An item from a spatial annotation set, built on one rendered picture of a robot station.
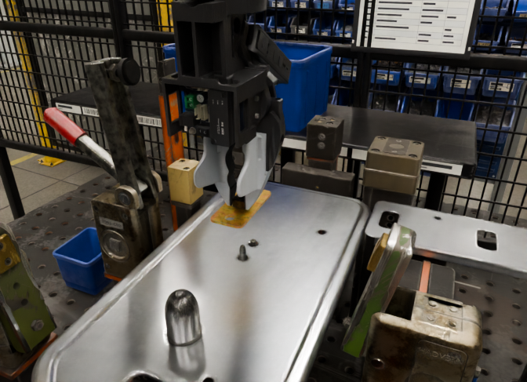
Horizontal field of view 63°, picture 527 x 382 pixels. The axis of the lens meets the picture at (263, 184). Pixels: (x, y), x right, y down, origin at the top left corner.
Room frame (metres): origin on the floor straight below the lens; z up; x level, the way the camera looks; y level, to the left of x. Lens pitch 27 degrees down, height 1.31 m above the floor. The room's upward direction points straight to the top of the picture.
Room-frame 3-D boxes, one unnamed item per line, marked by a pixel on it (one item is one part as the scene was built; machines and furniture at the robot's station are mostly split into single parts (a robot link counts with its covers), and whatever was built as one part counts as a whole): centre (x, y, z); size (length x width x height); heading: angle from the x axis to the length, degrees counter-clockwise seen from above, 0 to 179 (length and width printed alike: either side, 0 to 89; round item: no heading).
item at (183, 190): (0.53, 0.11, 0.88); 0.04 x 0.04 x 0.36; 67
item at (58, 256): (0.74, 0.36, 0.74); 0.11 x 0.10 x 0.09; 157
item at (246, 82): (0.38, 0.04, 1.23); 0.09 x 0.08 x 0.12; 157
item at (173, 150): (0.57, 0.13, 0.95); 0.03 x 0.01 x 0.50; 157
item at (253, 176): (0.38, 0.01, 1.12); 0.06 x 0.03 x 0.09; 157
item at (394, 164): (0.61, -0.20, 0.88); 0.08 x 0.08 x 0.36; 67
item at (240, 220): (0.41, 0.02, 1.07); 0.08 x 0.04 x 0.01; 157
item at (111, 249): (0.48, 0.18, 0.88); 0.07 x 0.06 x 0.35; 67
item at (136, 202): (0.45, 0.16, 1.06); 0.03 x 0.01 x 0.03; 67
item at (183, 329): (0.30, 0.07, 1.02); 0.03 x 0.03 x 0.07
